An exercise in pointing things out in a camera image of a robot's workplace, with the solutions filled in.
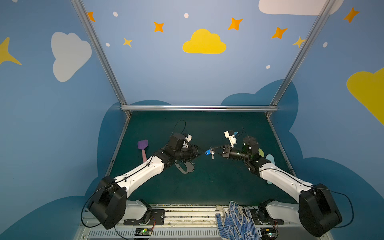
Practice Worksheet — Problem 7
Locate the blue capped key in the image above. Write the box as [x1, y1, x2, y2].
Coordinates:
[205, 148, 215, 160]

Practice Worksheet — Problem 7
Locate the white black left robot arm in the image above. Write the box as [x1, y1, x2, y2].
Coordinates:
[84, 133, 201, 230]

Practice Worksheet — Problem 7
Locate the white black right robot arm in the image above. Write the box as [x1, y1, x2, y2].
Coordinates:
[206, 136, 343, 237]

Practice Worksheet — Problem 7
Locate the light blue green toy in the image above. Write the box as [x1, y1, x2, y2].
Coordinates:
[257, 150, 277, 185]

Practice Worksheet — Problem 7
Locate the blue dotted work glove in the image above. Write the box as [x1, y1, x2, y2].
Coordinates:
[215, 201, 260, 240]

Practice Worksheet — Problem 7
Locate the left green circuit board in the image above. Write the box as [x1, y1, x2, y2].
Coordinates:
[135, 229, 152, 237]

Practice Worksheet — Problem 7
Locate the green circuit board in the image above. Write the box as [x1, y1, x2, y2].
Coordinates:
[135, 229, 152, 237]
[260, 228, 279, 240]

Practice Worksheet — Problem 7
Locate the right green circuit board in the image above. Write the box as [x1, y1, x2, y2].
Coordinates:
[260, 228, 279, 240]

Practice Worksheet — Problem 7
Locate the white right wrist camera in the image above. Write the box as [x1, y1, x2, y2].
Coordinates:
[224, 130, 239, 148]

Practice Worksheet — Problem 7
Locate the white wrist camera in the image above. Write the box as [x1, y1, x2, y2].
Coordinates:
[183, 133, 192, 148]
[224, 130, 239, 148]

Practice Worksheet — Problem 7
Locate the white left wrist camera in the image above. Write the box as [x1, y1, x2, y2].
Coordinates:
[183, 133, 192, 148]

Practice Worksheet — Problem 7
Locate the purple toy shovel pink handle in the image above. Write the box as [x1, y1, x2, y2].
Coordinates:
[138, 140, 149, 163]

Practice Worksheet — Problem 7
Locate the aluminium right corner post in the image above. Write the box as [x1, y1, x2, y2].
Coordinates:
[266, 0, 336, 119]

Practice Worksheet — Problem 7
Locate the aluminium corner post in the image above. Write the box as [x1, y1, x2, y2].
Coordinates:
[71, 0, 127, 107]
[266, 0, 336, 119]

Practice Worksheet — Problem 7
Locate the aluminium back frame rail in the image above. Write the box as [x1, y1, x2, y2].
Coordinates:
[121, 105, 278, 112]

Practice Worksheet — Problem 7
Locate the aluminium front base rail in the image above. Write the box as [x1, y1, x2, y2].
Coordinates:
[74, 204, 335, 240]

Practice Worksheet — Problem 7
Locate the aluminium left corner post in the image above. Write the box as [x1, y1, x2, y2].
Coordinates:
[71, 0, 127, 107]

